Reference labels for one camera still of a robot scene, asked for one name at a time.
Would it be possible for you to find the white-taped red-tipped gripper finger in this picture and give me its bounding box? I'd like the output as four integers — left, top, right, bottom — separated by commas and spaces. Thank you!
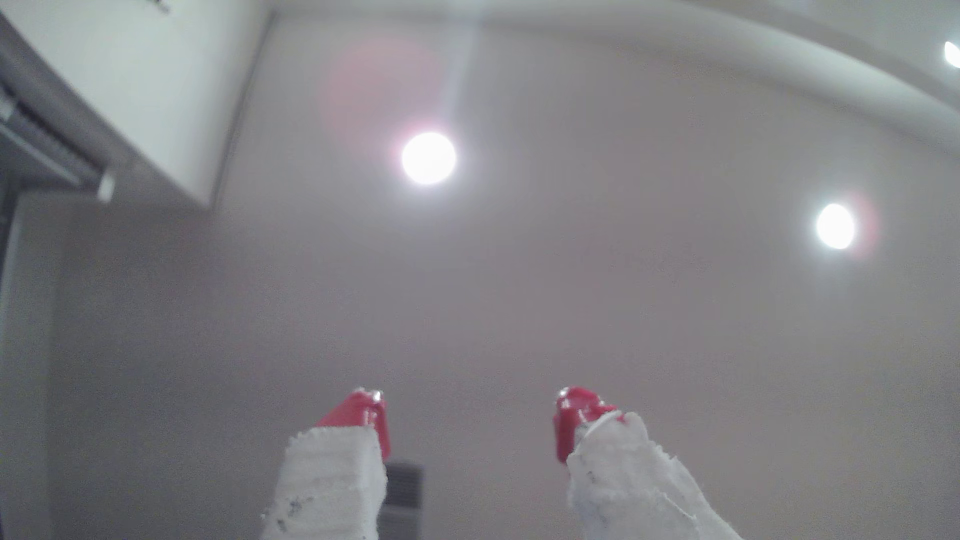
553, 386, 745, 540
261, 387, 392, 540

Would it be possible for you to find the grey ceiling vent grille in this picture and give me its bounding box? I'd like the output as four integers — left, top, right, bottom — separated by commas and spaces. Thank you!
377, 461, 426, 540

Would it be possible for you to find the grey window blind rail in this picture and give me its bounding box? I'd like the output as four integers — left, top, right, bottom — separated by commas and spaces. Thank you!
0, 78, 117, 204

